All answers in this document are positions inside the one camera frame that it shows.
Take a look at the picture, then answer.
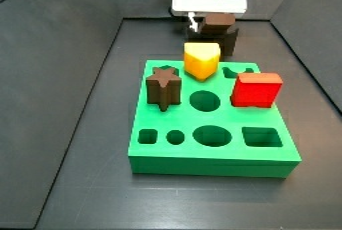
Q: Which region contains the yellow pentagon block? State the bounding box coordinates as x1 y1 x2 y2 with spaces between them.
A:
183 42 220 81

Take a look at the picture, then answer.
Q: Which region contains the black curved fixture stand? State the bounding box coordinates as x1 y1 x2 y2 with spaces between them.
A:
186 28 239 56

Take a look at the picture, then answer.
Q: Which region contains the green shape sorter base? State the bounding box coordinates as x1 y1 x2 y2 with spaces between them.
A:
128 60 302 178

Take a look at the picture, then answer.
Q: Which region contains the brown square-circle forked block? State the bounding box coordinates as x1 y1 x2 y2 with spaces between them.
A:
199 13 235 34

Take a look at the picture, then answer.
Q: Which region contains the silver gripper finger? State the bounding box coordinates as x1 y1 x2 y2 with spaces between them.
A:
187 12 200 32

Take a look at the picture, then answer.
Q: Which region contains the red square block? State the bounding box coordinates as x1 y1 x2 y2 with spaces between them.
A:
231 73 283 108

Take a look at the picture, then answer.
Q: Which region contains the brown star block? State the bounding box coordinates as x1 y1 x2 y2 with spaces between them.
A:
146 67 182 112

